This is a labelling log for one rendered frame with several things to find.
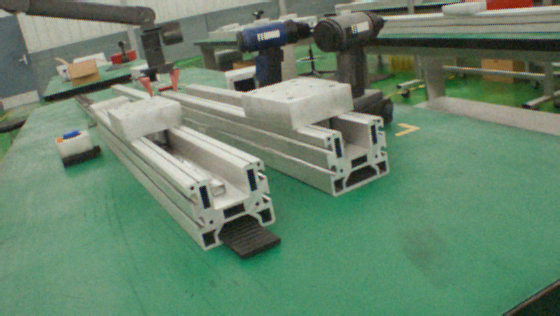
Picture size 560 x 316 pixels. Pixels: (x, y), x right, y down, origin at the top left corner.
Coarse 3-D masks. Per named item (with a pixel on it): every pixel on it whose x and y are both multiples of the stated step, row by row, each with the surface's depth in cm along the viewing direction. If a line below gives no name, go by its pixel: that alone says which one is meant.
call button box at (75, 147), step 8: (72, 136) 107; (80, 136) 106; (88, 136) 107; (56, 144) 104; (64, 144) 104; (72, 144) 105; (80, 144) 106; (88, 144) 107; (64, 152) 104; (72, 152) 105; (80, 152) 106; (88, 152) 107; (96, 152) 111; (64, 160) 105; (72, 160) 106; (80, 160) 107
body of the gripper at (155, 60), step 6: (156, 48) 141; (150, 54) 140; (156, 54) 140; (162, 54) 142; (150, 60) 141; (156, 60) 141; (162, 60) 142; (150, 66) 142; (156, 66) 141; (162, 66) 142; (144, 72) 140
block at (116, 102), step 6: (102, 102) 128; (108, 102) 126; (114, 102) 124; (120, 102) 124; (96, 108) 121; (102, 108) 122; (108, 108) 123; (96, 120) 124; (90, 126) 124; (96, 126) 129; (102, 138) 124
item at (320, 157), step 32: (192, 96) 112; (224, 96) 107; (192, 128) 112; (224, 128) 92; (256, 128) 81; (320, 128) 64; (352, 128) 67; (288, 160) 72; (320, 160) 63; (352, 160) 66; (384, 160) 67
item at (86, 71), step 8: (72, 64) 339; (80, 64) 314; (88, 64) 315; (96, 64) 319; (240, 64) 519; (248, 64) 504; (488, 64) 429; (496, 64) 419; (504, 64) 411; (512, 64) 403; (520, 64) 406; (72, 72) 311; (80, 72) 313; (88, 72) 314; (96, 72) 319; (544, 72) 421; (72, 80) 314; (80, 80) 317; (88, 80) 319; (96, 80) 321; (496, 80) 426; (504, 80) 417; (512, 80) 408; (520, 80) 411
